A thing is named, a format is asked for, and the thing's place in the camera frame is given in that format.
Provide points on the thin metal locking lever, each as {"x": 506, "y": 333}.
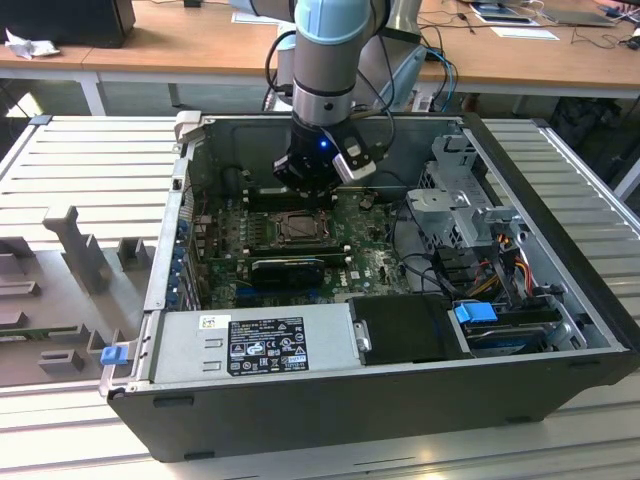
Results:
{"x": 295, "y": 212}
{"x": 300, "y": 245}

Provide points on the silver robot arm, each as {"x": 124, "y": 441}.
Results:
{"x": 325, "y": 55}

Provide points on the black RAM slot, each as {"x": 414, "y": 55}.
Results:
{"x": 267, "y": 192}
{"x": 300, "y": 247}
{"x": 267, "y": 207}
{"x": 267, "y": 202}
{"x": 300, "y": 240}
{"x": 267, "y": 197}
{"x": 300, "y": 244}

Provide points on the CPU socket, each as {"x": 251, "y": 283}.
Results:
{"x": 277, "y": 229}

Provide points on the blue expansion slot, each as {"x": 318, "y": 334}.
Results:
{"x": 280, "y": 291}

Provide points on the black plastic cover box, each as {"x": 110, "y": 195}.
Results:
{"x": 405, "y": 330}

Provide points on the black graphics card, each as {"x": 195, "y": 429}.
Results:
{"x": 285, "y": 272}

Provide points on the green motherboard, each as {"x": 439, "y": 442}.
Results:
{"x": 370, "y": 260}

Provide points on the grey plastic case latch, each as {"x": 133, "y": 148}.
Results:
{"x": 189, "y": 125}

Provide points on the silver metal drive cage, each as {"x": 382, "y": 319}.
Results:
{"x": 440, "y": 205}

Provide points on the white paper sheet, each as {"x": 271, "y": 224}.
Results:
{"x": 525, "y": 32}
{"x": 252, "y": 19}

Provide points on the wooden desk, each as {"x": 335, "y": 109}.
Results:
{"x": 200, "y": 45}

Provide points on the silver power supply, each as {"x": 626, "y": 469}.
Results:
{"x": 185, "y": 350}

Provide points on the hard disk in blue carrier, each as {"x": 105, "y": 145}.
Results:
{"x": 472, "y": 315}

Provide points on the blue white booklet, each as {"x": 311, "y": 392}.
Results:
{"x": 500, "y": 14}

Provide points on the black open PC case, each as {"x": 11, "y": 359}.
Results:
{"x": 350, "y": 415}

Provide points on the grey parts rack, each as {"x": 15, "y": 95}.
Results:
{"x": 75, "y": 310}

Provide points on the blue case latch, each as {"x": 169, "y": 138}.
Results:
{"x": 112, "y": 357}

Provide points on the black box on desk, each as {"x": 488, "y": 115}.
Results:
{"x": 65, "y": 22}

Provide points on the black office chair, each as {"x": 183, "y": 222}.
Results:
{"x": 590, "y": 130}

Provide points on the crumpled white paper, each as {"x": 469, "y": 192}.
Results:
{"x": 30, "y": 46}

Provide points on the dark closed laptop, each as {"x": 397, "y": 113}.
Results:
{"x": 575, "y": 17}

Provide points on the green RAM stick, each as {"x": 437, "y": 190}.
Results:
{"x": 35, "y": 333}

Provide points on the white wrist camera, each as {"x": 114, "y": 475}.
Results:
{"x": 355, "y": 165}

